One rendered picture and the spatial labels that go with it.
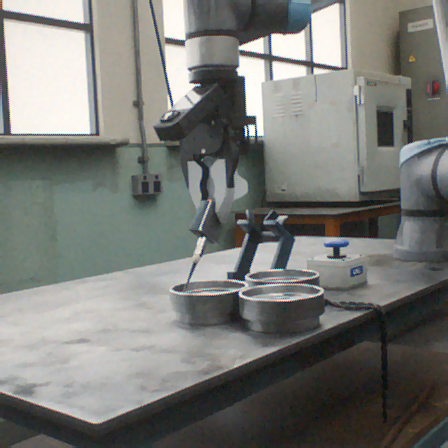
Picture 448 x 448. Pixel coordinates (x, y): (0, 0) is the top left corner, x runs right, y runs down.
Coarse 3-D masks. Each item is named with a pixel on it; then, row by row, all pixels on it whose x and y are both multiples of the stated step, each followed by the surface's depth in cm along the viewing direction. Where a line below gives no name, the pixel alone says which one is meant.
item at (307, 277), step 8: (256, 272) 97; (264, 272) 98; (272, 272) 98; (280, 272) 99; (288, 272) 98; (296, 272) 98; (304, 272) 97; (312, 272) 95; (248, 280) 92; (256, 280) 90; (272, 280) 96; (280, 280) 96; (288, 280) 96; (296, 280) 89; (304, 280) 89; (312, 280) 90
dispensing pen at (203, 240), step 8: (200, 208) 91; (200, 216) 91; (192, 224) 91; (192, 232) 91; (200, 232) 90; (200, 240) 90; (208, 240) 91; (200, 248) 90; (200, 256) 90; (192, 264) 89; (192, 272) 89; (184, 288) 88
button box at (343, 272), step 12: (312, 264) 105; (324, 264) 103; (336, 264) 102; (348, 264) 102; (360, 264) 104; (324, 276) 103; (336, 276) 102; (348, 276) 102; (360, 276) 105; (336, 288) 102; (348, 288) 102
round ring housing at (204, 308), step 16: (176, 288) 89; (192, 288) 92; (208, 288) 92; (224, 288) 92; (240, 288) 90; (176, 304) 84; (192, 304) 83; (208, 304) 82; (224, 304) 82; (176, 320) 86; (192, 320) 83; (208, 320) 83; (224, 320) 83
